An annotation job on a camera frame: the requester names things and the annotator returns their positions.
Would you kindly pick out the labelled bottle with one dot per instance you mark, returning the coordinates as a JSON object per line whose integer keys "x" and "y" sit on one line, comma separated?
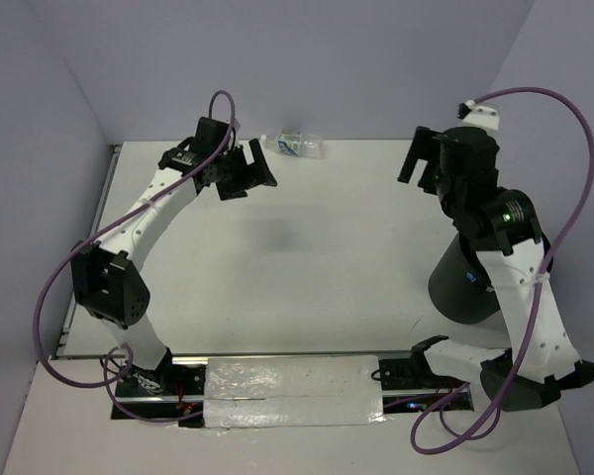
{"x": 294, "y": 143}

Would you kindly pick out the black round bin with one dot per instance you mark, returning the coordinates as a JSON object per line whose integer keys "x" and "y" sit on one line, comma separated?
{"x": 450, "y": 291}

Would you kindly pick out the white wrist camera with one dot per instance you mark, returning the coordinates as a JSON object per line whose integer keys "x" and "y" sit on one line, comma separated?
{"x": 478, "y": 115}
{"x": 234, "y": 135}

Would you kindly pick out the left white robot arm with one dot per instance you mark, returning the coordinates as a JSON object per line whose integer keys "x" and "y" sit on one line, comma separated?
{"x": 106, "y": 273}

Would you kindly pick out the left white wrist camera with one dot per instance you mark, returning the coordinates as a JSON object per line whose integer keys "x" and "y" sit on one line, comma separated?
{"x": 234, "y": 135}

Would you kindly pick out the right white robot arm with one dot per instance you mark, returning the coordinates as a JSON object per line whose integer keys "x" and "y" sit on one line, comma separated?
{"x": 498, "y": 262}

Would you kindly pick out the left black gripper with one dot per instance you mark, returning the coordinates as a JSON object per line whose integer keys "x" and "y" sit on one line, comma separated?
{"x": 253, "y": 175}

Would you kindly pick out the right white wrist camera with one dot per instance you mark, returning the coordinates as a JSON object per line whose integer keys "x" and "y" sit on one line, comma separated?
{"x": 478, "y": 115}

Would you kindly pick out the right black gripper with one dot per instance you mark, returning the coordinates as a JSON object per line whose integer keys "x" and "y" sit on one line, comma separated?
{"x": 425, "y": 144}

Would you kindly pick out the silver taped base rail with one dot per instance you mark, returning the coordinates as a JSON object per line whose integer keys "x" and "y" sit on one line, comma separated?
{"x": 284, "y": 391}

